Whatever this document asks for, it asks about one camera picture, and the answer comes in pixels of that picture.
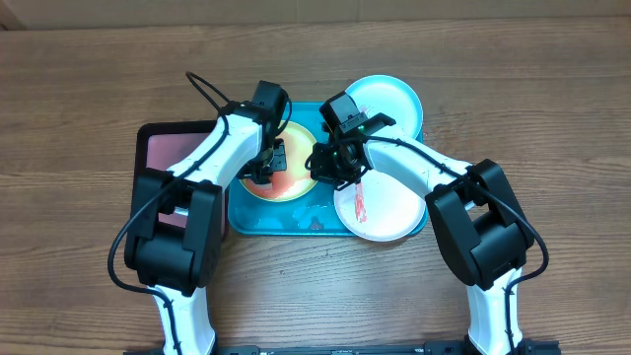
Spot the teal plastic tray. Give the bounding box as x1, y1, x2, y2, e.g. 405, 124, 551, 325
228, 102, 352, 237

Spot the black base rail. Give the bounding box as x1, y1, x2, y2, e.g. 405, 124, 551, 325
122, 337, 562, 355

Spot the black tray with pink water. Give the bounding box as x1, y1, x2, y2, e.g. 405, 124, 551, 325
133, 120, 229, 243

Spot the white plate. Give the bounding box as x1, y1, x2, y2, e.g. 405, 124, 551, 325
333, 171, 427, 242

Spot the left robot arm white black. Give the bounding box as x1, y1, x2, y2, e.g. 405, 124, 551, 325
107, 98, 292, 354

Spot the pink and green sponge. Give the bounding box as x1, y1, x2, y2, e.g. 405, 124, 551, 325
244, 172, 295, 199

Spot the yellow plate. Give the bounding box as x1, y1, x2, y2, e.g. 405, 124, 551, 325
241, 122, 316, 202

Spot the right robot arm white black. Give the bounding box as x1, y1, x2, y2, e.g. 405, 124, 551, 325
305, 126, 542, 354

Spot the light blue plate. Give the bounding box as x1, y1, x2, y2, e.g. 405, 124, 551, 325
345, 75, 424, 141

